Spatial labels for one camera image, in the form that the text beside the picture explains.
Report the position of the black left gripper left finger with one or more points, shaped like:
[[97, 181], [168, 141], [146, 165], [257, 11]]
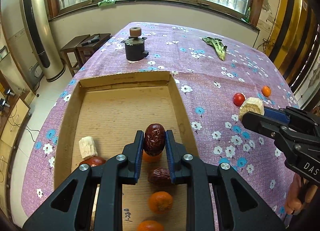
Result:
[[91, 196]]

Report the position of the green cloth on windowsill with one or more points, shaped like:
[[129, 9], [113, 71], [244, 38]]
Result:
[[105, 3]]

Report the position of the cardboard tray box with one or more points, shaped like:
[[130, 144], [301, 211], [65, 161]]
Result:
[[111, 109]]

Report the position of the white sugarcane chunk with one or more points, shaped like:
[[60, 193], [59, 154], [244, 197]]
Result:
[[251, 104], [87, 147]]

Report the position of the wooden tv cabinet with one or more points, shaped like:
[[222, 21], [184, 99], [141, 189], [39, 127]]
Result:
[[14, 112]]

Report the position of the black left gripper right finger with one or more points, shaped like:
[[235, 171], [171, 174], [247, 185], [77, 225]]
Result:
[[217, 194]]

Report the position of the red cherry tomato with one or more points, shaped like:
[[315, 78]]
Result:
[[238, 99]]

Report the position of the black motor with pulley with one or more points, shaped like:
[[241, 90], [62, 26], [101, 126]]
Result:
[[135, 45]]

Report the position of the gold standing air conditioner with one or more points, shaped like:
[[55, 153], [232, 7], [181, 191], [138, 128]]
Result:
[[40, 37]]

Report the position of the dark red jujube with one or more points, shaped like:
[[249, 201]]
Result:
[[154, 139]]

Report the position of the green leafy vegetable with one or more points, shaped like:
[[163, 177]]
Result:
[[218, 45]]

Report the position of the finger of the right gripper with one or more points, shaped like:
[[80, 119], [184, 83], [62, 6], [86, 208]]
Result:
[[261, 124], [277, 115]]

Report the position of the green bottle on windowsill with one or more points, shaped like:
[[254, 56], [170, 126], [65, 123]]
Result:
[[247, 15]]

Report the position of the black remote control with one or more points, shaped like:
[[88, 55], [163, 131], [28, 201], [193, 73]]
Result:
[[96, 38]]

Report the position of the wrinkled red date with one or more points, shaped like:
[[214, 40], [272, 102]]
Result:
[[160, 177]]

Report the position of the dark wooden stool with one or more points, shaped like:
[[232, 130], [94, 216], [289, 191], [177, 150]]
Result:
[[86, 52], [71, 47]]

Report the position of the orange tangerine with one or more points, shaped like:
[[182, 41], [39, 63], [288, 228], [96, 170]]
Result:
[[150, 225], [266, 90], [160, 202], [151, 159]]

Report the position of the smooth red jujube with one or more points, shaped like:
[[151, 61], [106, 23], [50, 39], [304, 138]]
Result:
[[93, 161]]

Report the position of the person's right hand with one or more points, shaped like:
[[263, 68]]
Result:
[[293, 203]]

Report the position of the purple floral tablecloth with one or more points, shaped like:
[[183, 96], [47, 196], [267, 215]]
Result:
[[182, 85]]

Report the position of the orange tangerine in tray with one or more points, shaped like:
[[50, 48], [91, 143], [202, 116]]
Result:
[[160, 202]]

